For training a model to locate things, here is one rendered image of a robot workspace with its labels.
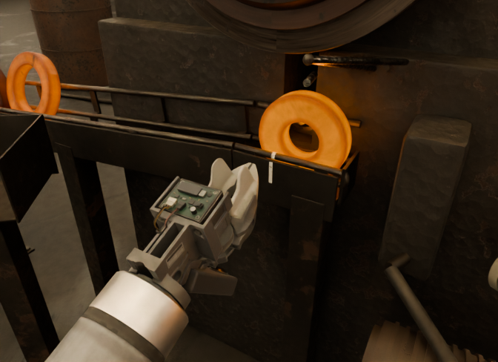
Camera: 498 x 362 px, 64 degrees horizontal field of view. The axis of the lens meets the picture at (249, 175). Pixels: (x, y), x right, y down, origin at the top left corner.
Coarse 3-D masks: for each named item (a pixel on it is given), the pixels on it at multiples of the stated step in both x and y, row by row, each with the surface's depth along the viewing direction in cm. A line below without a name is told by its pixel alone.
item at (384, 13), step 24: (192, 0) 61; (384, 0) 48; (408, 0) 47; (216, 24) 61; (240, 24) 59; (336, 24) 52; (360, 24) 51; (264, 48) 59; (288, 48) 57; (312, 48) 55
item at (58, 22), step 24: (48, 0) 284; (72, 0) 286; (96, 0) 297; (48, 24) 293; (72, 24) 293; (96, 24) 302; (48, 48) 303; (72, 48) 301; (96, 48) 309; (72, 72) 309; (96, 72) 315
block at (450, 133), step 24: (432, 120) 57; (456, 120) 57; (408, 144) 54; (432, 144) 52; (456, 144) 51; (408, 168) 55; (432, 168) 54; (456, 168) 52; (408, 192) 57; (432, 192) 55; (408, 216) 58; (432, 216) 56; (384, 240) 63; (408, 240) 60; (432, 240) 58; (384, 264) 64; (408, 264) 62; (432, 264) 61
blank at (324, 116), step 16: (288, 96) 63; (304, 96) 62; (320, 96) 62; (272, 112) 66; (288, 112) 64; (304, 112) 63; (320, 112) 62; (336, 112) 61; (272, 128) 67; (288, 128) 68; (320, 128) 63; (336, 128) 61; (272, 144) 68; (288, 144) 69; (320, 144) 64; (336, 144) 63; (320, 160) 65; (336, 160) 64
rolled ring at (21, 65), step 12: (24, 60) 101; (36, 60) 99; (48, 60) 100; (12, 72) 104; (24, 72) 105; (48, 72) 98; (12, 84) 105; (48, 84) 98; (12, 96) 106; (24, 96) 108; (48, 96) 98; (60, 96) 101; (12, 108) 106; (24, 108) 105; (36, 108) 101; (48, 108) 99
